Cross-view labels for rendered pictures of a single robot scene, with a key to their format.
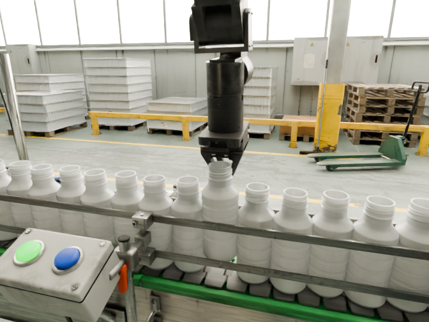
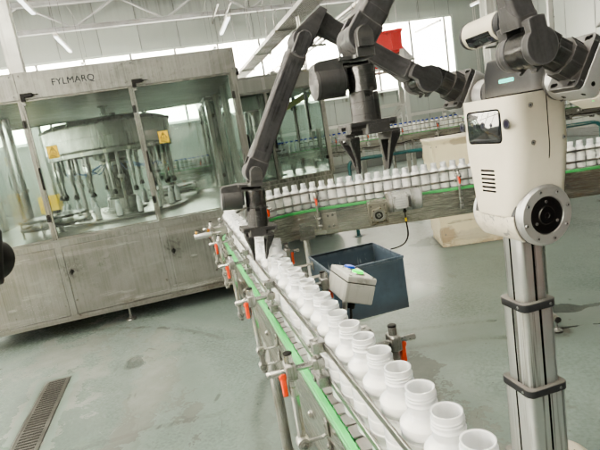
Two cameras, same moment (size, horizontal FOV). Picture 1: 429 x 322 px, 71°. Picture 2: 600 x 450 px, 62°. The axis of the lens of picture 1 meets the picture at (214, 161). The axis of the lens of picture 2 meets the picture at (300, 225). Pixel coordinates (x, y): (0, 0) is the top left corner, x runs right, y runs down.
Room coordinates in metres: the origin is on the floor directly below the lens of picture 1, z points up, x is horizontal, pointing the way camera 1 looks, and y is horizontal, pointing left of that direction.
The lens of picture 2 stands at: (1.04, 1.29, 1.49)
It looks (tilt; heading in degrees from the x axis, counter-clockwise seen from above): 10 degrees down; 242
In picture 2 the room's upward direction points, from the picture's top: 9 degrees counter-clockwise
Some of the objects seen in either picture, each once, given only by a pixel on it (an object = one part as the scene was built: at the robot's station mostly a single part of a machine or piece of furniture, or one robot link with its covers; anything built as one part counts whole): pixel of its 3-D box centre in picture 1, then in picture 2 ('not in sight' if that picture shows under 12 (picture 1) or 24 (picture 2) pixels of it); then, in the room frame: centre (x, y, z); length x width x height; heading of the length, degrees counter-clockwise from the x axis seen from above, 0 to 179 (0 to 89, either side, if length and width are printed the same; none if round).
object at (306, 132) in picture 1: (306, 128); not in sight; (6.00, -1.89, 0.16); 1.23 x 1.02 x 0.31; 163
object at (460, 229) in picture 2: not in sight; (479, 184); (-3.42, -2.67, 0.59); 1.10 x 0.62 x 1.18; 147
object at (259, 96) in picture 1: (249, 100); not in sight; (6.34, -0.74, 0.67); 1.24 x 1.03 x 1.35; 163
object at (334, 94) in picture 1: (327, 119); not in sight; (4.73, -1.81, 0.55); 0.40 x 0.34 x 1.10; 75
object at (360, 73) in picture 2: not in sight; (358, 79); (0.43, 0.48, 1.57); 0.07 x 0.06 x 0.07; 165
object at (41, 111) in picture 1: (47, 111); not in sight; (6.49, 3.62, 0.42); 1.23 x 1.04 x 0.83; 167
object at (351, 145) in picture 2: not in sight; (362, 149); (0.44, 0.48, 1.44); 0.07 x 0.07 x 0.09; 75
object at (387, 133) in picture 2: not in sight; (379, 146); (0.41, 0.49, 1.44); 0.07 x 0.07 x 0.09; 75
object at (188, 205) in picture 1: (189, 223); (281, 283); (0.47, 0.04, 1.08); 0.06 x 0.06 x 0.17
